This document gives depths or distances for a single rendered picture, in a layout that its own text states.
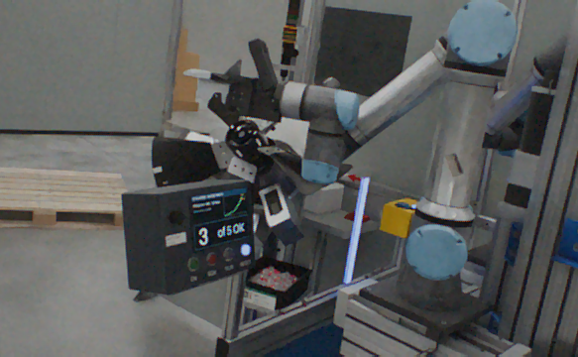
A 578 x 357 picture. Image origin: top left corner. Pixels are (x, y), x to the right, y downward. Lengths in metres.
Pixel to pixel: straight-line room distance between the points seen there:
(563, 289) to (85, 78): 6.61
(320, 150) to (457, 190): 0.28
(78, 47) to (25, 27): 0.58
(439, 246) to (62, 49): 6.53
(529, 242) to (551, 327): 0.19
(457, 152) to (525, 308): 0.46
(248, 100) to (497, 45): 0.49
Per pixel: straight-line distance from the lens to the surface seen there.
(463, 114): 1.27
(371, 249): 2.78
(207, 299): 3.44
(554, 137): 1.51
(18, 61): 7.44
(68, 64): 7.58
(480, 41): 1.24
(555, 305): 1.57
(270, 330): 1.71
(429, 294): 1.47
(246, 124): 2.14
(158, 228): 1.24
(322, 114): 1.32
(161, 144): 2.28
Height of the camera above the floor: 1.60
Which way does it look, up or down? 13 degrees down
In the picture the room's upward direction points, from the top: 9 degrees clockwise
